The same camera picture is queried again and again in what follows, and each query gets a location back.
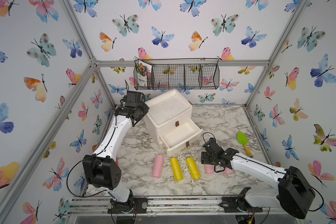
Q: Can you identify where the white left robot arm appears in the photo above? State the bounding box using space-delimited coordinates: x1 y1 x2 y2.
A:
83 91 149 205

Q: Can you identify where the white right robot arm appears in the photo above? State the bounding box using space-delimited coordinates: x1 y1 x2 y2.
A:
201 138 316 219

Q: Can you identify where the pink trash bag roll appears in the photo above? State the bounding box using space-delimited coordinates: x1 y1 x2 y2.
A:
204 164 215 175
224 168 233 176
152 155 164 178

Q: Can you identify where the yellow trash bag roll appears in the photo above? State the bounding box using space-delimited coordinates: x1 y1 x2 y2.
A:
186 157 201 181
170 158 184 182

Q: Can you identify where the white drawer cabinet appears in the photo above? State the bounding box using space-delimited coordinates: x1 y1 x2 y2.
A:
144 90 203 156

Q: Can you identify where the green toy shovel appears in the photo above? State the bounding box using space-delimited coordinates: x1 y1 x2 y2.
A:
237 131 253 158

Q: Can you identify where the flower seed packet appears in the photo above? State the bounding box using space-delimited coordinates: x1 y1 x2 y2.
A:
136 60 153 88

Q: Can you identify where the black wire wall basket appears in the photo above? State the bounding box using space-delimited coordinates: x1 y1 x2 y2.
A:
133 58 220 91

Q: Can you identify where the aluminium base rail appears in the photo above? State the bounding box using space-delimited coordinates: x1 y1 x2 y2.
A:
68 195 284 217

